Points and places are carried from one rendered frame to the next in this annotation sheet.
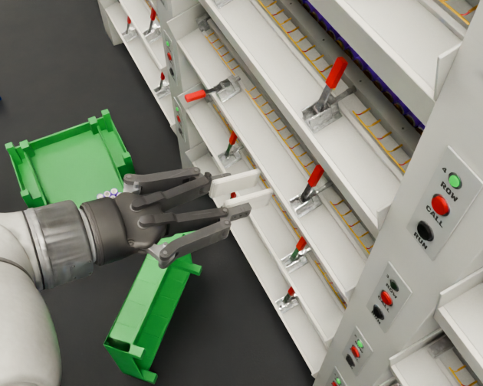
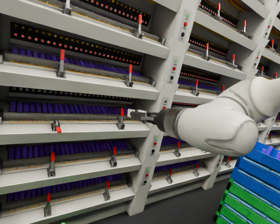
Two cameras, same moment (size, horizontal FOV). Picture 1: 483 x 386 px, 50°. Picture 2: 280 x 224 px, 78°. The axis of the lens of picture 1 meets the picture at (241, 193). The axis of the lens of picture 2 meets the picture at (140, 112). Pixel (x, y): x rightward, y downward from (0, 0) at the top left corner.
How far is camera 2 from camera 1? 0.89 m
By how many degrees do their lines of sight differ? 83
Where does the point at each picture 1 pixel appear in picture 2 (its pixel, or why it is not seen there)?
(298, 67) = (108, 80)
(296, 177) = (109, 125)
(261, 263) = (85, 203)
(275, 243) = (103, 167)
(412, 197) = (167, 74)
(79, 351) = not seen: outside the picture
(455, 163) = (175, 58)
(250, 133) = (83, 129)
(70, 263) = not seen: hidden behind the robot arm
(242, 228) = (62, 208)
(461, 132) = (175, 51)
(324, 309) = (130, 161)
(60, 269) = not seen: hidden behind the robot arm
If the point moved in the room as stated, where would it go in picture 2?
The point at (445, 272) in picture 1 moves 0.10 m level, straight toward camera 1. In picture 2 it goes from (175, 83) to (194, 88)
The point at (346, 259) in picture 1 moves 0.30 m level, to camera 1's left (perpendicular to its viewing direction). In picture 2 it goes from (138, 126) to (146, 158)
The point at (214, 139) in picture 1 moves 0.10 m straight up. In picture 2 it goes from (32, 177) to (33, 153)
